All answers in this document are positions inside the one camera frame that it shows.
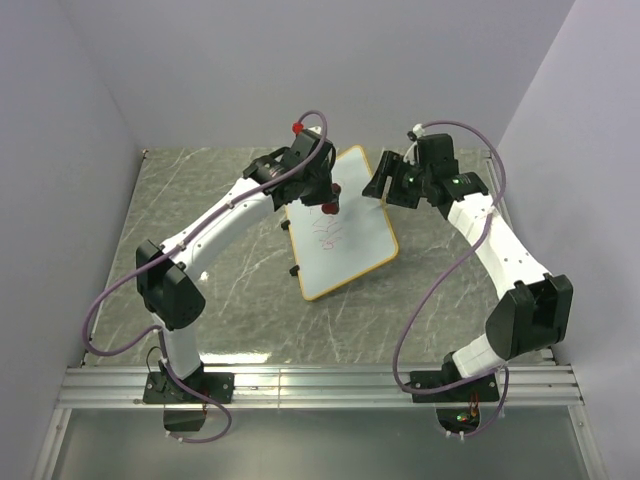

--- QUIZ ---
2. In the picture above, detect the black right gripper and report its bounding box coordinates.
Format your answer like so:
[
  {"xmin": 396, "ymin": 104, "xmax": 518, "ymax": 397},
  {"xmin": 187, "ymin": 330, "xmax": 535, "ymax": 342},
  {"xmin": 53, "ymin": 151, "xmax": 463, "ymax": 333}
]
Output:
[{"xmin": 361, "ymin": 151, "xmax": 432, "ymax": 210}]

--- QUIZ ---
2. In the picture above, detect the red whiteboard eraser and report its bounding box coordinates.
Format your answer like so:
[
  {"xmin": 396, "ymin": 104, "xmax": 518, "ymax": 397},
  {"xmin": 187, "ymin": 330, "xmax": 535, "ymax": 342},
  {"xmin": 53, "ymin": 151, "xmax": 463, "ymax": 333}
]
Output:
[{"xmin": 321, "ymin": 183, "xmax": 341, "ymax": 215}]

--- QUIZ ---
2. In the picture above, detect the yellow framed whiteboard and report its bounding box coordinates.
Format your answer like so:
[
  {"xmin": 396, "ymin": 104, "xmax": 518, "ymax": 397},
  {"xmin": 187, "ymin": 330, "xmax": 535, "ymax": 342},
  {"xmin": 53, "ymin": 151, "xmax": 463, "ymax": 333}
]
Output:
[{"xmin": 285, "ymin": 145, "xmax": 399, "ymax": 301}]

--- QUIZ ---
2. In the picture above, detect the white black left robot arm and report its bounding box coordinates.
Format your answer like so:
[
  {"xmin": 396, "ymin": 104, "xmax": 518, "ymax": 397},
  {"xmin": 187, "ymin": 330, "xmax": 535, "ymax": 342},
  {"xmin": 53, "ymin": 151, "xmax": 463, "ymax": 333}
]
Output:
[{"xmin": 136, "ymin": 124, "xmax": 339, "ymax": 403}]

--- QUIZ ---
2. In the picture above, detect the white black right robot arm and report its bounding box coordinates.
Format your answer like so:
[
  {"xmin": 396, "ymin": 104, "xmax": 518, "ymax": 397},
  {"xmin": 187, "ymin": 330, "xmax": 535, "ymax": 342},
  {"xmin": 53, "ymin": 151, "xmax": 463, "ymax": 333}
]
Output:
[{"xmin": 362, "ymin": 134, "xmax": 573, "ymax": 400}]

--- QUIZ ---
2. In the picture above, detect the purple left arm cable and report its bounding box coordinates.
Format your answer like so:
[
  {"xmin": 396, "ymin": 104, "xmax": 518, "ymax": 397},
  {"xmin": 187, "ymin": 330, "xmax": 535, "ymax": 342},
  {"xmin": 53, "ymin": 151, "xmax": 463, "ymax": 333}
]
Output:
[{"xmin": 82, "ymin": 109, "xmax": 329, "ymax": 444}]

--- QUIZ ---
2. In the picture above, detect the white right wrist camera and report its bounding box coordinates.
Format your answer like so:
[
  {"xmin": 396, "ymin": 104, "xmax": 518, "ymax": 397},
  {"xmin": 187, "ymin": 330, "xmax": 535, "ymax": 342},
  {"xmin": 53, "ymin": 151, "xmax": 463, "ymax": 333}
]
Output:
[{"xmin": 403, "ymin": 123, "xmax": 426, "ymax": 165}]

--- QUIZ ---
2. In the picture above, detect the aluminium front rail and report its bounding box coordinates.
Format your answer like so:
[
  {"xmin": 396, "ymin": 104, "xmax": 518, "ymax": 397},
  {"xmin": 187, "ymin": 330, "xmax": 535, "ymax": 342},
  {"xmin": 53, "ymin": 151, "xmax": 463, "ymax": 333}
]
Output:
[{"xmin": 56, "ymin": 364, "xmax": 584, "ymax": 410}]

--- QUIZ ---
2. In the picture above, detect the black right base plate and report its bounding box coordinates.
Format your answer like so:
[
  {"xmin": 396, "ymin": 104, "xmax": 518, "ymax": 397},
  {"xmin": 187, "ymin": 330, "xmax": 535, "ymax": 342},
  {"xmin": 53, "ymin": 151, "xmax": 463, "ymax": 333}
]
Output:
[{"xmin": 406, "ymin": 370, "xmax": 500, "ymax": 404}]

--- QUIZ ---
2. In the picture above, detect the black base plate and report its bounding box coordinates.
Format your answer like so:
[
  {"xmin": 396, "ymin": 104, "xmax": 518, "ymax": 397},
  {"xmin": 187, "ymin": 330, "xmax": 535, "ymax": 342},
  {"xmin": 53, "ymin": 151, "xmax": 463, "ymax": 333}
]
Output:
[
  {"xmin": 142, "ymin": 372, "xmax": 234, "ymax": 405},
  {"xmin": 406, "ymin": 370, "xmax": 500, "ymax": 404}
]

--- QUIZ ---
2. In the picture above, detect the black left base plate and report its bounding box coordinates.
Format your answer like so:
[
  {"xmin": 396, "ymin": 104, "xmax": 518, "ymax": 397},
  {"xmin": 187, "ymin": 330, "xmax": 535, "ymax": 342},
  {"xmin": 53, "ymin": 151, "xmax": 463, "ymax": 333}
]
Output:
[{"xmin": 142, "ymin": 372, "xmax": 234, "ymax": 405}]

